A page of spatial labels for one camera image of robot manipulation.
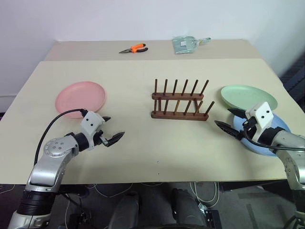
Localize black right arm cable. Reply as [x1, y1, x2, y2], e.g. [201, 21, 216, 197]
[242, 118, 305, 152]

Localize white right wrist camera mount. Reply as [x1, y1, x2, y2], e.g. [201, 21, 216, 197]
[244, 102, 274, 142]

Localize white floor cable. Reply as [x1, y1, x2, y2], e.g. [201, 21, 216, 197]
[189, 182, 220, 208]
[94, 183, 134, 199]

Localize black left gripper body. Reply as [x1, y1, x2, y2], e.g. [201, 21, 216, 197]
[91, 130, 110, 147]

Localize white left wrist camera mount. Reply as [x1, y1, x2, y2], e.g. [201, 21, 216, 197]
[80, 111, 106, 144]

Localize orange handled pliers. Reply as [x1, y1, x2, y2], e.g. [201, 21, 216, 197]
[118, 43, 149, 54]

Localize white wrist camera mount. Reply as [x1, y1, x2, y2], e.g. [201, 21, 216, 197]
[80, 111, 106, 144]
[244, 102, 274, 142]

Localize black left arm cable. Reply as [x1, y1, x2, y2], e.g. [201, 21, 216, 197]
[34, 108, 88, 166]

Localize dark rounded shape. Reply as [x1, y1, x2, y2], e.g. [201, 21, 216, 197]
[170, 188, 207, 229]
[111, 190, 142, 229]

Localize black metal bracket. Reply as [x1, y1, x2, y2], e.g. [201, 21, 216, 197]
[204, 209, 222, 229]

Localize pale green bagged dustpan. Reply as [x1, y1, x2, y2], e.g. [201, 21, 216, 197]
[172, 35, 213, 55]

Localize green plate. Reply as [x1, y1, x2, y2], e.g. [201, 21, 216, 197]
[220, 85, 278, 112]

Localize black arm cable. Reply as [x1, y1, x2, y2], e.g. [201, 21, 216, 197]
[34, 108, 88, 166]
[242, 118, 305, 152]

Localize dark ribbed fabric object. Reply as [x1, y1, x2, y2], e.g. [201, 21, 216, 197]
[279, 51, 305, 107]

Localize pink plate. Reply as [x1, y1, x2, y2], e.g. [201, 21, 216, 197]
[54, 81, 106, 120]

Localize wooden dish rack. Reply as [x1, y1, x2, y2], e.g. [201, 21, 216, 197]
[151, 79, 216, 121]

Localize blue plate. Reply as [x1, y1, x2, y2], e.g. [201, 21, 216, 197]
[233, 112, 293, 158]

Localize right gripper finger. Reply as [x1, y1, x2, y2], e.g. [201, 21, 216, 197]
[227, 108, 248, 119]
[214, 120, 241, 140]

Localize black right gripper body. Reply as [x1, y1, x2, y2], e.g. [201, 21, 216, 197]
[237, 123, 254, 142]

